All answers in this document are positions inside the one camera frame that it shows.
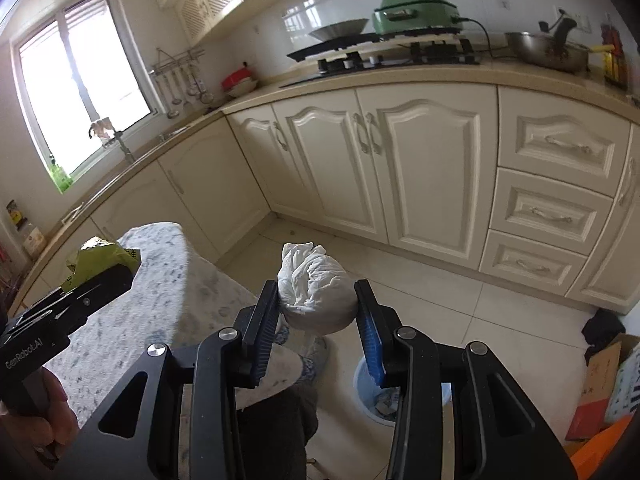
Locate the patterned white bag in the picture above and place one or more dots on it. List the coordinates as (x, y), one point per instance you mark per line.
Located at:
(625, 390)

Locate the steel faucet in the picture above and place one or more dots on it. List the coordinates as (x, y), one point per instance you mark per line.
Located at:
(124, 147)

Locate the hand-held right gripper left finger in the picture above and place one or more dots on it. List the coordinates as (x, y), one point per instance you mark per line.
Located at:
(264, 340)

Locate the cream sink base cabinet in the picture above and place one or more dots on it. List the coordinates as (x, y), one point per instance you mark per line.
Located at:
(210, 195)

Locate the steel pot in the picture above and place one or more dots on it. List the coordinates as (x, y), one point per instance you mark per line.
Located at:
(545, 52)

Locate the cream stove base cabinet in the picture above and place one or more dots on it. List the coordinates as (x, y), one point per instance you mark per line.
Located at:
(425, 175)

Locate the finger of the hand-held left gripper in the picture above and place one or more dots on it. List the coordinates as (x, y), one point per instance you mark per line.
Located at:
(100, 287)

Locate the orange plastic item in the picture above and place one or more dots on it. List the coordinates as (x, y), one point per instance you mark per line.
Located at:
(597, 452)

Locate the cardboard box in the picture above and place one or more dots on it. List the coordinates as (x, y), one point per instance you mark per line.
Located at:
(595, 385)

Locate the dark sauce bottle yellow label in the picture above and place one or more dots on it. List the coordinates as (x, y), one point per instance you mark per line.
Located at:
(16, 215)

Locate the white bowl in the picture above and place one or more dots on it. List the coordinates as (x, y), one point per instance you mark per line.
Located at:
(245, 89)

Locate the dark condiment bottle red label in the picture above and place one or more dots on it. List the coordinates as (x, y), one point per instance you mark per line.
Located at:
(612, 40)

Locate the grey wok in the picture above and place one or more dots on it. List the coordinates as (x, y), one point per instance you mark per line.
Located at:
(340, 30)

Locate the black cloth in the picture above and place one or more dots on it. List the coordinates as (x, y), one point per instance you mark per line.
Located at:
(602, 332)

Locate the black gas stove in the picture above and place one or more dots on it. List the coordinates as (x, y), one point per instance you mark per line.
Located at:
(400, 57)

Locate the white tissue wad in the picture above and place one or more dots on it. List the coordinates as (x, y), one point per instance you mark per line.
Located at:
(315, 285)

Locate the large clear jar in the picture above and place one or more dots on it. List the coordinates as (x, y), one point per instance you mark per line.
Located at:
(34, 242)

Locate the light blue plastic bin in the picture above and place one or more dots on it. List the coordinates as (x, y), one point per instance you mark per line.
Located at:
(362, 390)

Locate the person's left hand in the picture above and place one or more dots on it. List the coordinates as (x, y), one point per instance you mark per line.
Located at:
(60, 410)

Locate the yellow-green snack packet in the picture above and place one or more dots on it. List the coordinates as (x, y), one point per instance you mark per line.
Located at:
(97, 257)

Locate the cream lattice door cabinet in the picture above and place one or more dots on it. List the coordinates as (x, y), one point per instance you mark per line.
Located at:
(205, 0)

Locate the black kitchen tool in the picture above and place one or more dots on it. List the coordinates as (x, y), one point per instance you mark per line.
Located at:
(562, 32)

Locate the medium cream drawer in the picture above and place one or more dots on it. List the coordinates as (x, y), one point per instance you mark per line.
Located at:
(550, 207)

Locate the wooden board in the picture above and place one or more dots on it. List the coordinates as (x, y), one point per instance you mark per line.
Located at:
(320, 50)

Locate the person's grey trouser leg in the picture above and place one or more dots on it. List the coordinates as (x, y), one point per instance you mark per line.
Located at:
(275, 435)

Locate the row of hanging steel utensils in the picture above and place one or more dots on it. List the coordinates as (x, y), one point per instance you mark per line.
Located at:
(182, 92)

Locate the sliding window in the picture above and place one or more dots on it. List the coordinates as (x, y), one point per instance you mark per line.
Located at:
(80, 85)

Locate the red container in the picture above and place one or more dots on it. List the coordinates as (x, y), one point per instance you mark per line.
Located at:
(237, 79)

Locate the white wall socket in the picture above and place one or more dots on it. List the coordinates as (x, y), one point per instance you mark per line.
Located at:
(580, 20)

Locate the green bottle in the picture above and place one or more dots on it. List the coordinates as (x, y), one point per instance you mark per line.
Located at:
(61, 177)

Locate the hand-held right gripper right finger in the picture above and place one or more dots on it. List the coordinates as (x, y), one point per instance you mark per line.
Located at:
(370, 350)

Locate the stainless steel sink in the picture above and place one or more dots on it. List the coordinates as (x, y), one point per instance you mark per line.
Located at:
(172, 134)

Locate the large cream drawer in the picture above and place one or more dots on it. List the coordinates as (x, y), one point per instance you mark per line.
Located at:
(565, 140)

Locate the green electric pot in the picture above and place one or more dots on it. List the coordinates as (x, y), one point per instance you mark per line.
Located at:
(415, 12)

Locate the small cream drawer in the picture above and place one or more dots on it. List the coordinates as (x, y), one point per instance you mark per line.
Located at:
(532, 262)

